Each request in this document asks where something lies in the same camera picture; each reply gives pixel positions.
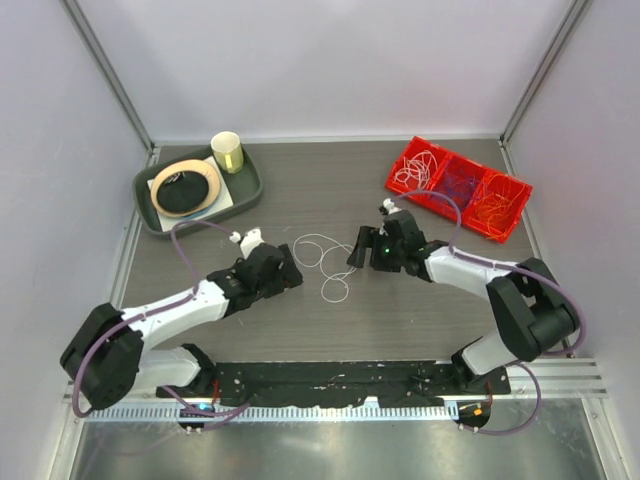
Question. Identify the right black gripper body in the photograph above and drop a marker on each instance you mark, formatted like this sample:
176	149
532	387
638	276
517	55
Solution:
388	257

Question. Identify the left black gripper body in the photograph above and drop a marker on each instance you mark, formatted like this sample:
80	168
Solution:
283	279

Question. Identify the red plastic divided bin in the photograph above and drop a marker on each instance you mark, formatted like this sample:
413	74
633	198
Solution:
491	202

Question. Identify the dark green plastic tray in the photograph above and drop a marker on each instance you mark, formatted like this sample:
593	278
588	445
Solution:
246	188

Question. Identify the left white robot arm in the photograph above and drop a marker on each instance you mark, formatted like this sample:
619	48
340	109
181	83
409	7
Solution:
115	352

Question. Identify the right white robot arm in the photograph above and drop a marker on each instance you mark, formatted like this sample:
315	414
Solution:
531	313

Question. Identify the white paper sheet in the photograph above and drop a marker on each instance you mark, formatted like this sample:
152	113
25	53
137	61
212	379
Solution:
187	189

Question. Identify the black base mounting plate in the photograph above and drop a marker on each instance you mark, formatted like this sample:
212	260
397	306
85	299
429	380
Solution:
341	384

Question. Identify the cream yellow mug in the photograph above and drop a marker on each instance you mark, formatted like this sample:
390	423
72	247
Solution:
227	151

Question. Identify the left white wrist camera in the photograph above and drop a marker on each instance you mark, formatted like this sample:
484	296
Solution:
248	241

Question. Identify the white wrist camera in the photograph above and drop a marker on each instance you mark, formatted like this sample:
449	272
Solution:
248	241
387	208

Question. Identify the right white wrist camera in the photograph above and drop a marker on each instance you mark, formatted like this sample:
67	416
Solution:
387	208

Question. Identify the slotted cable duct rail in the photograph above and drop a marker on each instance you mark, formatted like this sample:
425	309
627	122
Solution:
369	411

